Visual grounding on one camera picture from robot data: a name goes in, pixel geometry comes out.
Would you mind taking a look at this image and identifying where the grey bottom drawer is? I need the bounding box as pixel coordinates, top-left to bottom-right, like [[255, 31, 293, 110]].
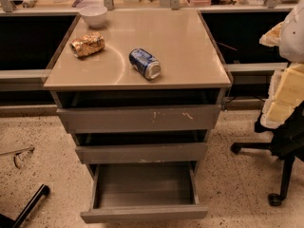
[[81, 161, 207, 223]]

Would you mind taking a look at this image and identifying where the grey drawer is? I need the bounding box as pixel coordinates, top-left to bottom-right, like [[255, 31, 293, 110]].
[[75, 142, 207, 164], [81, 161, 207, 223], [57, 104, 220, 134]]

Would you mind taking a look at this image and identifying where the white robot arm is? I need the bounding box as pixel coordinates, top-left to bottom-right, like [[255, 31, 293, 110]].
[[279, 0, 304, 63]]

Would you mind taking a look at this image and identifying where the grey top drawer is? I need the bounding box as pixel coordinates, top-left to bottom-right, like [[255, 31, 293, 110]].
[[57, 104, 220, 134]]

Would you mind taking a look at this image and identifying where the grey drawer cabinet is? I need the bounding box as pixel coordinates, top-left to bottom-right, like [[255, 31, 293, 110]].
[[43, 9, 233, 176]]

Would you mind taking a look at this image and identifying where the grey middle drawer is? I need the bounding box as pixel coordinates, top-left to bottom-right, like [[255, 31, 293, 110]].
[[75, 142, 207, 164]]

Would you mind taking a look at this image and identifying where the blue soda can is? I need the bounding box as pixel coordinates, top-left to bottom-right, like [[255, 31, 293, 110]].
[[129, 48, 161, 80]]

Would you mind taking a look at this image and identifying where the crushed gold can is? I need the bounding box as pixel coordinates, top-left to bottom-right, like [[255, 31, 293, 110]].
[[69, 32, 105, 58]]

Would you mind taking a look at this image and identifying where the white bowl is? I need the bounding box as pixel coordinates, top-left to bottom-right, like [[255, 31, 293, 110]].
[[79, 5, 107, 28]]

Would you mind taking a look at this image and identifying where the black office chair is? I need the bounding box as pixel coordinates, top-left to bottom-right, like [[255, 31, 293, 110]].
[[230, 103, 304, 206]]

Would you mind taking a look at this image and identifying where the black chair leg left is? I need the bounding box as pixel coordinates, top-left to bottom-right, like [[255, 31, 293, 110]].
[[0, 184, 50, 228]]

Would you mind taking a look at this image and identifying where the metal rod with cable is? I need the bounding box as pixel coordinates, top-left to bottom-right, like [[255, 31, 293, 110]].
[[0, 147, 35, 169]]

